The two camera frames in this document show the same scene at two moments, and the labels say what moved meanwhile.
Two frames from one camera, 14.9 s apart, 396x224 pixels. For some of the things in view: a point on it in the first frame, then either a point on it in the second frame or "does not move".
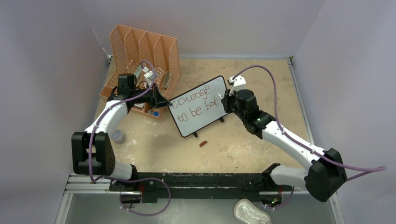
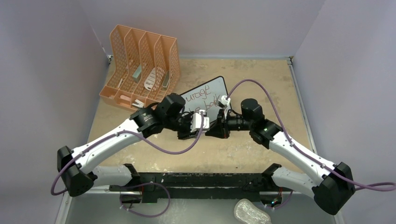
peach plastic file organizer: x=153 y=59 does not move
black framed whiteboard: x=198 y=107 does not move
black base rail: x=194 y=185 does not move
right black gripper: x=226 y=101 → x=221 y=129
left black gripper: x=156 y=100 → x=187 y=133
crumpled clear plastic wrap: x=246 y=213 does not move
